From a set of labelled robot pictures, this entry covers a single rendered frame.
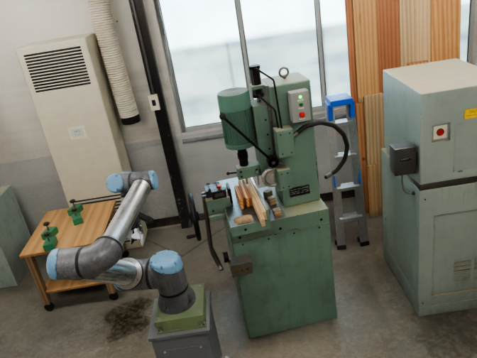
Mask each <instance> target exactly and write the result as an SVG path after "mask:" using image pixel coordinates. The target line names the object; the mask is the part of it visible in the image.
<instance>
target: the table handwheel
mask: <svg viewBox="0 0 477 358"><path fill-rule="evenodd" d="M188 200H189V204H190V211H191V213H190V219H191V222H193V225H194V231H195V234H196V238H197V241H201V240H202V237H201V232H200V228H199V222H198V221H199V219H201V218H204V212H200V213H198V211H196V208H195V205H194V199H193V195H192V193H188Z"/></svg>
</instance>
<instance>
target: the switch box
mask: <svg viewBox="0 0 477 358"><path fill-rule="evenodd" d="M299 95H302V99H303V101H299V102H298V100H299V98H298V96H299ZM287 96H288V103H289V110H290V120H291V121H292V122H293V123H297V122H301V121H307V120H311V111H310V102H309V90H308V89H306V88H302V89H296V90H292V91H288V92H287ZM300 102H302V103H303V106H302V107H304V109H298V108H299V107H300V106H299V103H300ZM300 112H304V113H305V116H304V117H305V119H301V120H300V118H301V117H300Z"/></svg>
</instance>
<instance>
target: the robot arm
mask: <svg viewBox="0 0 477 358"><path fill-rule="evenodd" d="M106 187H107V189H108V190H109V191H110V192H113V193H119V192H120V193H121V205H120V206H119V208H118V210H117V211H116V214H115V215H114V217H113V219H112V220H111V222H110V224H109V226H108V227H107V228H106V231H105V233H104V234H103V236H100V237H98V238H96V240H95V241H94V243H93V244H91V245H89V246H81V247H70V248H58V249H53V250H52V251H51V252H50V253H49V254H48V257H47V262H46V269H47V272H48V275H49V277H50V278H51V279H53V280H57V281H59V280H75V281H78V280H81V281H93V282H100V283H113V285H114V287H115V288H116V289H117V290H119V291H137V290H150V289H158V292H159V298H158V305H159V308H160V310H161V311H162V312H163V313H165V314H168V315H175V314H179V313H183V312H185V311H186V310H188V309H189V308H191V307H192V306H193V304H194V302H195V300H196V295H195V293H194V290H193V289H192V288H191V287H190V285H189V284H188V282H187V277H186V274H185V270H184V266H183V262H182V260H181V258H180V255H179V254H178V253H177V252H175V251H171V250H169V251H168V250H165V251H159V252H157V253H156V254H155V255H152V256H151V258H150V259H133V258H125V259H122V260H120V258H121V256H122V254H123V252H124V248H123V244H124V242H125V240H126V238H127V239H131V244H132V243H134V239H140V241H141V246H143V243H144V239H143V228H142V225H141V221H140V219H141V220H143V221H144V222H146V223H148V224H150V223H153V220H154V219H153V218H152V217H150V216H147V215H145V214H143V213H142V212H140V211H141V208H142V206H143V204H144V202H145V201H146V198H147V196H148V194H149V193H150V191H151V190H155V189H157V188H158V177H157V175H156V173H155V171H153V170H148V171H142V172H122V173H119V174H117V173H114V174H112V175H110V176H109V177H108V178H107V180H106Z"/></svg>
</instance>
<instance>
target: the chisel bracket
mask: <svg viewBox="0 0 477 358"><path fill-rule="evenodd" d="M235 167H236V172H237V174H236V175H237V177H238V179H239V180H242V179H248V178H252V177H256V176H257V175H256V173H255V169H258V171H259V173H258V176H259V175H261V167H260V163H259V162H258V161H252V162H248V165H247V166H240V164H238V165H235Z"/></svg>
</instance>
